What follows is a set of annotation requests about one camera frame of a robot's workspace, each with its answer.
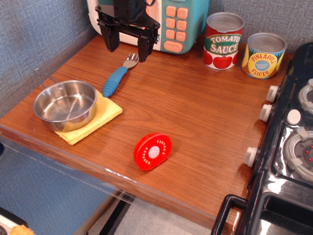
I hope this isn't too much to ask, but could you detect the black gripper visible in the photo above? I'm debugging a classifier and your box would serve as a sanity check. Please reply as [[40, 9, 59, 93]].
[[95, 0, 160, 63]]

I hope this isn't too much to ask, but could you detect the blue handled metal fork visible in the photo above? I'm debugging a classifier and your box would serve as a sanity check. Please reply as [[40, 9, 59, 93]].
[[102, 53, 139, 98]]

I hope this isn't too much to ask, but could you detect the teal toy microwave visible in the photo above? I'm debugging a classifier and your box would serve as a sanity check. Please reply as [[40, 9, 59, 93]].
[[87, 0, 209, 54]]

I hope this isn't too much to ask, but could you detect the yellow folded cloth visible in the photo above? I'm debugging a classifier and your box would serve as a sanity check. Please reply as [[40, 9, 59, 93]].
[[55, 91, 123, 145]]

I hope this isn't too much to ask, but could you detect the stainless steel pot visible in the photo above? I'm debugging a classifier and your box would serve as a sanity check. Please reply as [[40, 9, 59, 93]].
[[33, 69, 98, 132]]

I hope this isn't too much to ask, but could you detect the tomato sauce can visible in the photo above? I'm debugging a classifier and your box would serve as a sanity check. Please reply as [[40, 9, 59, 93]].
[[202, 12, 245, 70]]

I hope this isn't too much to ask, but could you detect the red toy tomato half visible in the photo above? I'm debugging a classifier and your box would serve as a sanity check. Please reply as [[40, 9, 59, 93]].
[[134, 133, 172, 171]]

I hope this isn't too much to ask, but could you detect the pineapple slices can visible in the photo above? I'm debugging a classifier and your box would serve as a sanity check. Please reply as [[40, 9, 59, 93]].
[[242, 32, 287, 79]]

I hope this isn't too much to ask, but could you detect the orange fuzzy object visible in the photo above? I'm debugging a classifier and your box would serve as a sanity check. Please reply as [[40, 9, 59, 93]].
[[10, 225, 34, 235]]

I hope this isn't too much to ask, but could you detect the black toy stove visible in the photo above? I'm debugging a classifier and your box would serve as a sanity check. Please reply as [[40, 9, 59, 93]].
[[211, 43, 313, 235]]

